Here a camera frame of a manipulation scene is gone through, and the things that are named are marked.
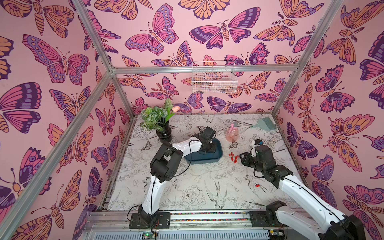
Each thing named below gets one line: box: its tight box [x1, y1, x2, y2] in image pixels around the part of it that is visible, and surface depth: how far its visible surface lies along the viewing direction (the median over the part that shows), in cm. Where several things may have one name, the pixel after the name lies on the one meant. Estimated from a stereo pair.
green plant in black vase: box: [140, 98, 181, 143], surface depth 89 cm
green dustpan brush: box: [250, 117, 277, 131], surface depth 116 cm
